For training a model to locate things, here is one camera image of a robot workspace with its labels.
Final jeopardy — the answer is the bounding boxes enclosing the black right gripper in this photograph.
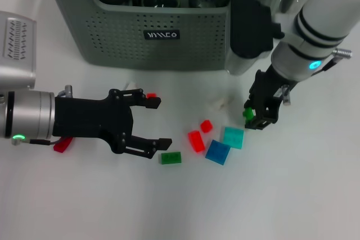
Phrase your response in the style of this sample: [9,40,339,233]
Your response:
[244,64,298,130]

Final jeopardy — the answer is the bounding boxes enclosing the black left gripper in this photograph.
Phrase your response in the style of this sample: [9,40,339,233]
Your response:
[53,88,173,160]

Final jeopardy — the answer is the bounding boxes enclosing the teal square toy plate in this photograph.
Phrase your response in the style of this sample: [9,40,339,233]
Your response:
[223,126,245,150]

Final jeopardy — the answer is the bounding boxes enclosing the red slope toy brick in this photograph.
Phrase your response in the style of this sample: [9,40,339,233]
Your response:
[187,130,205,153]

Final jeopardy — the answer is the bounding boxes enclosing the blue square toy plate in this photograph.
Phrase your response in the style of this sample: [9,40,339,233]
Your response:
[204,139,231,165]

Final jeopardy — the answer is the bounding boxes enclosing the dark red curved toy brick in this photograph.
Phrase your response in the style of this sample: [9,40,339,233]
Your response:
[53,137,74,153]

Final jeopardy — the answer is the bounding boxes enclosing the grey-green perforated storage bin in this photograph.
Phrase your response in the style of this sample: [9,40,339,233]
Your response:
[42,0,298,71]

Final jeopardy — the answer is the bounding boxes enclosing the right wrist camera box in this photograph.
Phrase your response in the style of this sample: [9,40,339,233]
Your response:
[226,0,285,76]

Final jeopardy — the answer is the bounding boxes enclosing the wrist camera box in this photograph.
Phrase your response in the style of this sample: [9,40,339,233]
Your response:
[0,11,38,93]
[226,0,285,76]

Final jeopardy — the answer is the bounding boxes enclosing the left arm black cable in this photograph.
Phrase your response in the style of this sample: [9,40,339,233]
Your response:
[11,135,71,148]

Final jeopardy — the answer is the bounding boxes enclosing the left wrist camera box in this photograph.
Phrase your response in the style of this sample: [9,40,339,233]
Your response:
[0,11,38,93]

